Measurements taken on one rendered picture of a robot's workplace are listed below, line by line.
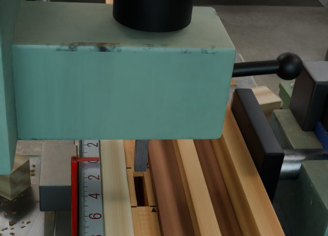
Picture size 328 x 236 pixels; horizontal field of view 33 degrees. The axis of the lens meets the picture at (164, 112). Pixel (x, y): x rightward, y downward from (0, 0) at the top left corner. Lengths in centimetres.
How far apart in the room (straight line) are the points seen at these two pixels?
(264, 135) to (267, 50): 254
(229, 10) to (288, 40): 47
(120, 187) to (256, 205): 10
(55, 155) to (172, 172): 20
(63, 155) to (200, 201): 24
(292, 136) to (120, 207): 16
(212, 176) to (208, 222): 6
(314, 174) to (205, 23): 15
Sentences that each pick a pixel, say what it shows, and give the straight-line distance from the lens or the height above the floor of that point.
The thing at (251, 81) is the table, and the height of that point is 90.
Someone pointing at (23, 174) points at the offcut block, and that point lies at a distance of 62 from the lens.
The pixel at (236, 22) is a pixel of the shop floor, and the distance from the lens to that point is 321.
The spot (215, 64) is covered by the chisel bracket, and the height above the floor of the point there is 106.
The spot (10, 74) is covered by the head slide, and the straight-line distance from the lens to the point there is 33.
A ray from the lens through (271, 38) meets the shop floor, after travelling 307.
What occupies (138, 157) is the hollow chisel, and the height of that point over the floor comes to 96.
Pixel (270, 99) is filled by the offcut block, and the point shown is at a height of 93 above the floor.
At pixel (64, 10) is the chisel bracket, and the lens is 38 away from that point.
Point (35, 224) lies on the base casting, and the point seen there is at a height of 80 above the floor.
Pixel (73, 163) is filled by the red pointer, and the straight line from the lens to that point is 42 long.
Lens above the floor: 121
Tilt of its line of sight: 32 degrees down
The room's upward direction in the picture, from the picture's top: 6 degrees clockwise
